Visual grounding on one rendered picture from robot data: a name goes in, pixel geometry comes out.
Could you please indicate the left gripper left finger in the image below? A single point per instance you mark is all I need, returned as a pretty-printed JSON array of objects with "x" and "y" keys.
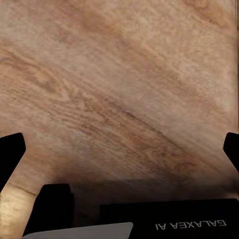
[{"x": 12, "y": 148}]

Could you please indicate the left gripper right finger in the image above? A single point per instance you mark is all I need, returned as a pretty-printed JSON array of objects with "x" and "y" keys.
[{"x": 231, "y": 148}]

